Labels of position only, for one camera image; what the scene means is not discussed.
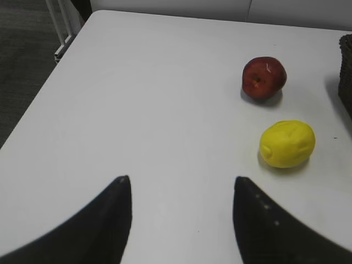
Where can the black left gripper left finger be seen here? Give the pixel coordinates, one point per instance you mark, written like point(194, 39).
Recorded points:
point(98, 233)

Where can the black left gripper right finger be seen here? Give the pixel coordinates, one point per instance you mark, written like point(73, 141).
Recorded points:
point(267, 233)

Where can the dark brown woven basket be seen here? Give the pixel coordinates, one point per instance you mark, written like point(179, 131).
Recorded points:
point(344, 87)

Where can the yellow lemon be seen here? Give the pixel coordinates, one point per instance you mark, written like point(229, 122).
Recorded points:
point(287, 144)

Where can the red apple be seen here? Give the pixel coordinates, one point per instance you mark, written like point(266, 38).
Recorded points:
point(263, 77)

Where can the white metal frame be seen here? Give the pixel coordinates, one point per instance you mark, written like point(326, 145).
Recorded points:
point(65, 20)

